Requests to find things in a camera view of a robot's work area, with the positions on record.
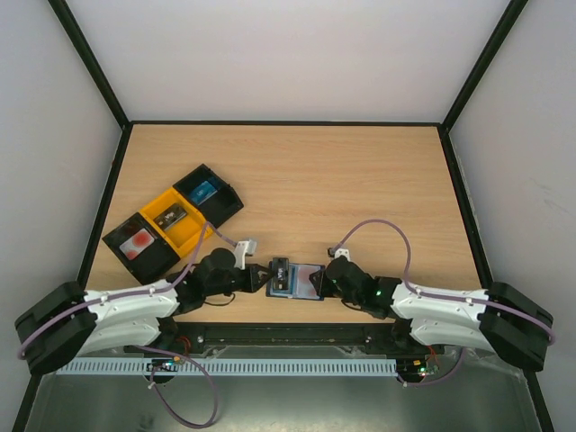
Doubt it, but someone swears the yellow bin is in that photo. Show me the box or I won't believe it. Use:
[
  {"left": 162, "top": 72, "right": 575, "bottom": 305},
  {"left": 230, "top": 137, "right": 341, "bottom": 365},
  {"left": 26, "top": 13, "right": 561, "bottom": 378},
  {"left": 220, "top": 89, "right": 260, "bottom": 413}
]
[{"left": 139, "top": 187, "right": 207, "bottom": 258}]

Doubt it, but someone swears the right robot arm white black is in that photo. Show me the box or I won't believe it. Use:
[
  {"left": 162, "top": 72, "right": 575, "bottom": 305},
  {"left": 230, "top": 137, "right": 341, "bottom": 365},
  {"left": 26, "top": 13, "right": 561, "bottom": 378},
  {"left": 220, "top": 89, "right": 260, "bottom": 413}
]
[{"left": 309, "top": 256, "right": 554, "bottom": 372}]

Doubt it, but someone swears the blue credit card in bin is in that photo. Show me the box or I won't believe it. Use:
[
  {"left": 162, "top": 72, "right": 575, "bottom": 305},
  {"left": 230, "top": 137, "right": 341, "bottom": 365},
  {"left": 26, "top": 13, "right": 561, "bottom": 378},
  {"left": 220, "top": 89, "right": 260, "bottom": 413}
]
[{"left": 188, "top": 180, "right": 219, "bottom": 206}]

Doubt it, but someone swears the light blue slotted cable duct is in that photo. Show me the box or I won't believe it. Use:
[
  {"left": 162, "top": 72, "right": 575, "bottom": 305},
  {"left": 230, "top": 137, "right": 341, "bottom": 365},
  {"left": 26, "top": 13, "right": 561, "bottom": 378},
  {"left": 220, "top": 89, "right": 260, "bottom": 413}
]
[{"left": 57, "top": 357, "right": 397, "bottom": 377}]

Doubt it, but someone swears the black bin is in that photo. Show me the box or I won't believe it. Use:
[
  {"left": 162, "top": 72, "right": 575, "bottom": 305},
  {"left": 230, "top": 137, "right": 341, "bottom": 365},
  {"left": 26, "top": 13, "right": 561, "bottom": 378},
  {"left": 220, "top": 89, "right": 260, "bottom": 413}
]
[
  {"left": 103, "top": 212, "right": 180, "bottom": 284},
  {"left": 173, "top": 164, "right": 244, "bottom": 229}
]

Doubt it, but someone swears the black bin far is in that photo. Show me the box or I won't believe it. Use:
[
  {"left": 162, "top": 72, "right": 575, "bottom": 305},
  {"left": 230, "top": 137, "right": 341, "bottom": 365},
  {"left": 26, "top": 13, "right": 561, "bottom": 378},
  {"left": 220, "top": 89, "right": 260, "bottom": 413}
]
[{"left": 173, "top": 164, "right": 244, "bottom": 229}]

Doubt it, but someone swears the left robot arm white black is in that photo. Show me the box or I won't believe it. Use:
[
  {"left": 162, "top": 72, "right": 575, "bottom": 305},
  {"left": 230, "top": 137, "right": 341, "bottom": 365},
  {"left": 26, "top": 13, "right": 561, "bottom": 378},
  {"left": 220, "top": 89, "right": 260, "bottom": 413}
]
[{"left": 14, "top": 247, "right": 272, "bottom": 374}]

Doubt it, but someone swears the red white card in holder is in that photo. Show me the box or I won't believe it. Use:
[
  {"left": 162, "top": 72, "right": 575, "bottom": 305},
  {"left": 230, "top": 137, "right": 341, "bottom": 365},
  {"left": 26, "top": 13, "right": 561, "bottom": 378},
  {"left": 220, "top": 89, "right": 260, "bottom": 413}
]
[{"left": 293, "top": 265, "right": 322, "bottom": 301}]

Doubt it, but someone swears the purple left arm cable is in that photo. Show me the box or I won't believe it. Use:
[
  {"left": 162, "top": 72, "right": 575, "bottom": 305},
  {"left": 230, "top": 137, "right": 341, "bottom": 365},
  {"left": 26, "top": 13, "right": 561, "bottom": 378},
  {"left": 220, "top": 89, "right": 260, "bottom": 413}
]
[{"left": 16, "top": 220, "right": 238, "bottom": 428}]

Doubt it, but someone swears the black bin near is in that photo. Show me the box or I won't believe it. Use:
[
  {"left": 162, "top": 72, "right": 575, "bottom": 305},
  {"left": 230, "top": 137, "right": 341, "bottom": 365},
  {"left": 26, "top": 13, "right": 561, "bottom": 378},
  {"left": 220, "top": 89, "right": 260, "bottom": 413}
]
[{"left": 103, "top": 212, "right": 180, "bottom": 284}]

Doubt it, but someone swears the black aluminium frame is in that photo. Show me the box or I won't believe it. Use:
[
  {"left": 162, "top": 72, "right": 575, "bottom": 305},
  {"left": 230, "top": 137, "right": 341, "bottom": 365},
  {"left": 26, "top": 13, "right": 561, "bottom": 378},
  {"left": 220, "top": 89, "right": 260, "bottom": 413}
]
[{"left": 8, "top": 0, "right": 555, "bottom": 432}]

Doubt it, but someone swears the blue leather card holder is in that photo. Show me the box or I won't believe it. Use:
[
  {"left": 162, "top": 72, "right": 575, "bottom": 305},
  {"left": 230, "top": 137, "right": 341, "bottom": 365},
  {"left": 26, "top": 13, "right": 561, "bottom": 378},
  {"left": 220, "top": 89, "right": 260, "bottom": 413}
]
[{"left": 266, "top": 263, "right": 325, "bottom": 302}]

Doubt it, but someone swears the blue card in holder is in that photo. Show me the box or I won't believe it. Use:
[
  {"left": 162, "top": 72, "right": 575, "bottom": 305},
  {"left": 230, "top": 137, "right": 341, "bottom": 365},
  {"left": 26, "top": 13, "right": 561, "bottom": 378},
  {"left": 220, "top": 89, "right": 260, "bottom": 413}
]
[{"left": 265, "top": 264, "right": 295, "bottom": 299}]

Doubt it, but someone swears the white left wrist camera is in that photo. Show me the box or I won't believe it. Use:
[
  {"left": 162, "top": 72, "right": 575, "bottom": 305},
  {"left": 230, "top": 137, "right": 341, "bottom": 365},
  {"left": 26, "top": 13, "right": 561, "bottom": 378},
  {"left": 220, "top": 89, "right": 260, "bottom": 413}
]
[{"left": 233, "top": 238, "right": 257, "bottom": 270}]

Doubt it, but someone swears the black front mounting rail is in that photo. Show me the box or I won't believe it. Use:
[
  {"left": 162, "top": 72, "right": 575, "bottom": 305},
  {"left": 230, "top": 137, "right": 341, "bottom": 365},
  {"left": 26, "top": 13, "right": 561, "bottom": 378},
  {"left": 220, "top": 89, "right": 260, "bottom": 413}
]
[{"left": 151, "top": 322, "right": 446, "bottom": 358}]

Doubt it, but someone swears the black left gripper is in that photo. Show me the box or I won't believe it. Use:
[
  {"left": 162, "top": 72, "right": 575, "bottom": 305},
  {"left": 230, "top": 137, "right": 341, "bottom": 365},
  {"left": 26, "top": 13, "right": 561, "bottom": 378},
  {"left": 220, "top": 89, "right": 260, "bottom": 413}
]
[{"left": 205, "top": 263, "right": 275, "bottom": 297}]

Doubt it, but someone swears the black VIP card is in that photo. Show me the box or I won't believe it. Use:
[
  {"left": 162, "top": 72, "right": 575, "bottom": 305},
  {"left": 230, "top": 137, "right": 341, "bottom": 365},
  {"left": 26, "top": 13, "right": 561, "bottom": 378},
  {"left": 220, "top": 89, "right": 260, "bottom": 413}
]
[{"left": 271, "top": 257, "right": 290, "bottom": 292}]

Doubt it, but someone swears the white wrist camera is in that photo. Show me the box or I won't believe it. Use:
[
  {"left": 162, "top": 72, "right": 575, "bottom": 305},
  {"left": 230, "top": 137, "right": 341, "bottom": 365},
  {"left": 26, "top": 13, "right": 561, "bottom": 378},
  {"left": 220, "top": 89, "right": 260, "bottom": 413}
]
[
  {"left": 327, "top": 247, "right": 351, "bottom": 261},
  {"left": 233, "top": 238, "right": 257, "bottom": 270}
]

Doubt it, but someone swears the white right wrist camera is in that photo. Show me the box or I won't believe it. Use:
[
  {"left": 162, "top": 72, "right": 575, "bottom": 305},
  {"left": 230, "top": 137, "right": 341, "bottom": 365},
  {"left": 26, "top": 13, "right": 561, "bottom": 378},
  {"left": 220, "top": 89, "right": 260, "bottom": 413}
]
[{"left": 327, "top": 247, "right": 351, "bottom": 261}]

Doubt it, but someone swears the white red card in bin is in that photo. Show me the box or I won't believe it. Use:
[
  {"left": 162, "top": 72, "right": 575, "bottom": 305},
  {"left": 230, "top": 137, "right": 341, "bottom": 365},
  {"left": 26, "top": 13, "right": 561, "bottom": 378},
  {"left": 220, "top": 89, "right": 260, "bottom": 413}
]
[{"left": 119, "top": 228, "right": 155, "bottom": 261}]

